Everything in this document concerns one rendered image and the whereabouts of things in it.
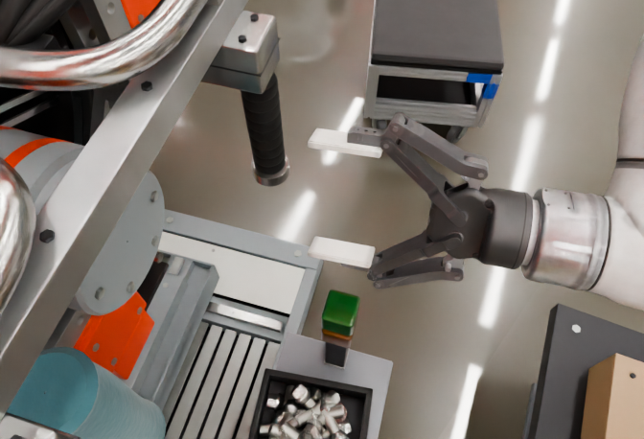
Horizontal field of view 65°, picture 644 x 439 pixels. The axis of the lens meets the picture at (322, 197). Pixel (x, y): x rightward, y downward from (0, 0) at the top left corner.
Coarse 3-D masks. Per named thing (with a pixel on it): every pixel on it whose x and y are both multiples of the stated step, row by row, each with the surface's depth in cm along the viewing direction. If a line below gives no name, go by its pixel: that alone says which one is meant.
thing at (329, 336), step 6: (324, 330) 63; (354, 330) 63; (324, 336) 64; (330, 336) 63; (336, 336) 62; (342, 336) 62; (348, 336) 62; (330, 342) 65; (336, 342) 64; (342, 342) 64; (348, 342) 63
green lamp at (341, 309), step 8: (328, 296) 60; (336, 296) 60; (344, 296) 60; (352, 296) 60; (328, 304) 59; (336, 304) 59; (344, 304) 59; (352, 304) 59; (328, 312) 59; (336, 312) 59; (344, 312) 59; (352, 312) 59; (328, 320) 58; (336, 320) 58; (344, 320) 58; (352, 320) 58; (328, 328) 60; (336, 328) 60; (344, 328) 59; (352, 328) 59
